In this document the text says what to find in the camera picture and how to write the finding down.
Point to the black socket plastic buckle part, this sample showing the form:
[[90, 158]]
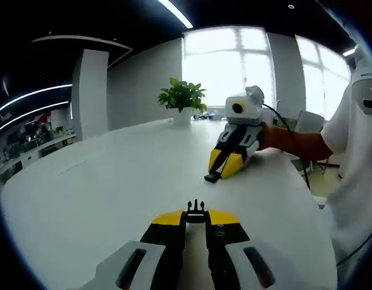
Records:
[[211, 178]]

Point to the long ceiling light strip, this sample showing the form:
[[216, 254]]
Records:
[[177, 13]]

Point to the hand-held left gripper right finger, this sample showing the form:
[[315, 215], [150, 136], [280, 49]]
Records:
[[228, 256]]

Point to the black pronged plastic buckle part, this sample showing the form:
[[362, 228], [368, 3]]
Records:
[[196, 216]]

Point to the white plant pot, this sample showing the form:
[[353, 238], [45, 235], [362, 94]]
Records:
[[182, 117]]

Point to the green leafy plant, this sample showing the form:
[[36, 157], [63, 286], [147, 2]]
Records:
[[183, 95]]

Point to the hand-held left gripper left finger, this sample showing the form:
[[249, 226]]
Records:
[[162, 259]]

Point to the small white blue desk items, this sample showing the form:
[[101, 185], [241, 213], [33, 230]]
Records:
[[208, 116]]

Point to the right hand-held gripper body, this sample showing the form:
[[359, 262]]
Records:
[[249, 114]]

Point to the grey folding chair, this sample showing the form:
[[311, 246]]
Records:
[[308, 121]]

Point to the row of white office desks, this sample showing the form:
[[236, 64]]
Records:
[[29, 151]]

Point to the person's right hand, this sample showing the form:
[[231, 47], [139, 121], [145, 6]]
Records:
[[272, 137]]

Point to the white grey worn device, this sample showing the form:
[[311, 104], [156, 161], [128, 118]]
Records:
[[364, 90]]

